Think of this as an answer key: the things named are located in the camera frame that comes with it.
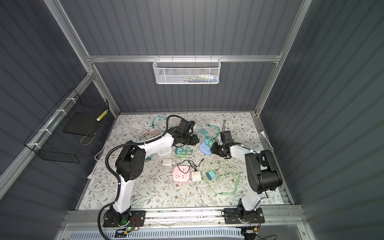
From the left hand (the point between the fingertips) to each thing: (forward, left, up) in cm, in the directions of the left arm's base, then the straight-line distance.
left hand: (198, 140), depth 95 cm
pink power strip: (-19, +12, -5) cm, 23 cm away
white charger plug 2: (-22, +3, -5) cm, 23 cm away
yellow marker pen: (+6, +53, +20) cm, 57 cm away
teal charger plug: (-21, -6, -6) cm, 23 cm away
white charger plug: (-12, +20, -5) cm, 24 cm away
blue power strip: (-4, -4, -5) cm, 8 cm away
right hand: (-5, -10, -5) cm, 13 cm away
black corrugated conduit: (-32, +35, +25) cm, 53 cm away
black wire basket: (-6, +67, +19) cm, 70 cm away
